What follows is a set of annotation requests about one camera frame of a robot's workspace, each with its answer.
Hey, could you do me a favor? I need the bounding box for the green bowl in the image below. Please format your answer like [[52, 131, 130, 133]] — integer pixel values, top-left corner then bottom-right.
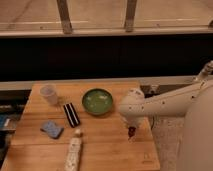
[[82, 88, 113, 116]]

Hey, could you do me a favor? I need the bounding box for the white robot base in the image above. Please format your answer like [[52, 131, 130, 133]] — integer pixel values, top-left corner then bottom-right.
[[176, 89, 213, 171]]

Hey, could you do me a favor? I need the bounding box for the black white striped block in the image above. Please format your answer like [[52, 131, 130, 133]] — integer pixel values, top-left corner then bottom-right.
[[63, 103, 80, 128]]

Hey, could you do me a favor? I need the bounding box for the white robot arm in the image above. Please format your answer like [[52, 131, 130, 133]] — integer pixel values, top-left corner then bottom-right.
[[118, 60, 213, 138]]

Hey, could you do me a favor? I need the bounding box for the clear plastic cup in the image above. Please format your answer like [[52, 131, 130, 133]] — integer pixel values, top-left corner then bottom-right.
[[39, 84, 58, 105]]

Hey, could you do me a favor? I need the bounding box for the blue sponge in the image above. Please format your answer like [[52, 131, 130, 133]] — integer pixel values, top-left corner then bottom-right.
[[40, 121, 64, 139]]

